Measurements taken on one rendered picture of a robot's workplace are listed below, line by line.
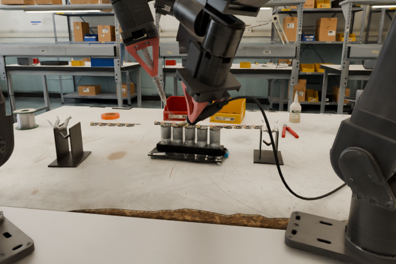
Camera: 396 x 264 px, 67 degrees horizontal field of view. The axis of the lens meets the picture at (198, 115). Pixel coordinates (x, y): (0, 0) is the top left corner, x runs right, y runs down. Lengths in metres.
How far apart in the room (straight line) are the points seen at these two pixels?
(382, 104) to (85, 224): 0.39
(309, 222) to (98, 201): 0.31
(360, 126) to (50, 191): 0.47
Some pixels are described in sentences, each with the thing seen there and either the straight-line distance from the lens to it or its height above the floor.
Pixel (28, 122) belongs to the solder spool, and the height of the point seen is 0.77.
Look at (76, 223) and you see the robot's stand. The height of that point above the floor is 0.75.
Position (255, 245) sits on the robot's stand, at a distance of 0.40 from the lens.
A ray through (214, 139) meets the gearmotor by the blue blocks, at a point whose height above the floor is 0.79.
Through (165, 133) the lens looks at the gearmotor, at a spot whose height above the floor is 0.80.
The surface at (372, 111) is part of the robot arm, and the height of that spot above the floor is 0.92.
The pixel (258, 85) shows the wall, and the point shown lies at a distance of 5.06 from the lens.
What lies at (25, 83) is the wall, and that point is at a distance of 6.42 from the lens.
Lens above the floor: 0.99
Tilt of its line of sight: 14 degrees down
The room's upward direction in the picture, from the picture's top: straight up
